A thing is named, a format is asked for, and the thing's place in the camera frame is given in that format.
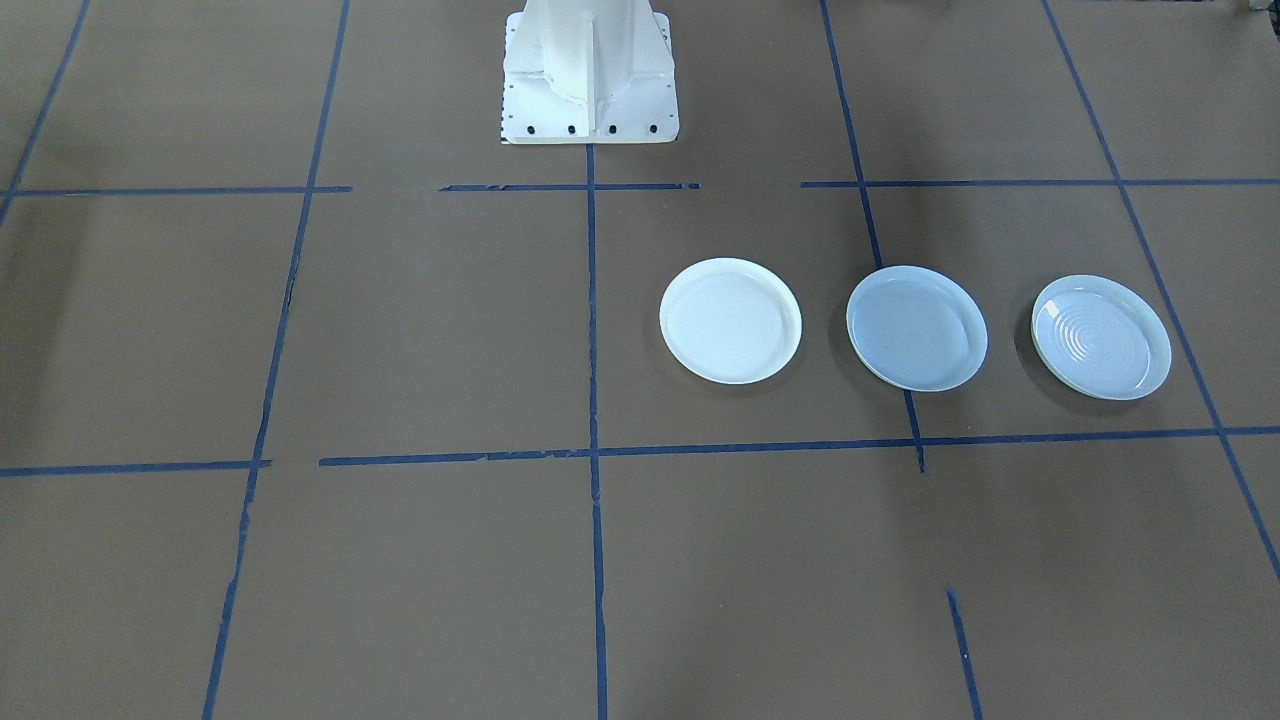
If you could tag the white round plate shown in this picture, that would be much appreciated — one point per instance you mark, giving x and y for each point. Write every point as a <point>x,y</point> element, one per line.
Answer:
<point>730,320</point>

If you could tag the pale ribbed glass plate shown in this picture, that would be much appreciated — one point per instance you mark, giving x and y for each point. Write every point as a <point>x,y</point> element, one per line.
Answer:
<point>1100,338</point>

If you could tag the light blue round plate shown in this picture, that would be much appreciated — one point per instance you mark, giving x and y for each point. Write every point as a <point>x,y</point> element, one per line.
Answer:
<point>915,330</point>

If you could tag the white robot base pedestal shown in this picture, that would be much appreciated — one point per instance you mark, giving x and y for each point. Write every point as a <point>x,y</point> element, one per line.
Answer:
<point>590,60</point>

